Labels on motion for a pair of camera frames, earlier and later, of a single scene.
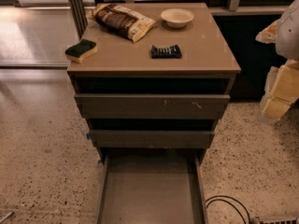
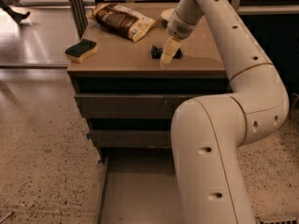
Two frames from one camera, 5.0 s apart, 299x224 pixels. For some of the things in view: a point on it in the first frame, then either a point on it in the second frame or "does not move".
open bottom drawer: x=151 y=189 does not move
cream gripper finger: x=274 y=110 → x=172 y=47
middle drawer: x=151 y=138 does not move
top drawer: x=149 y=105 does not move
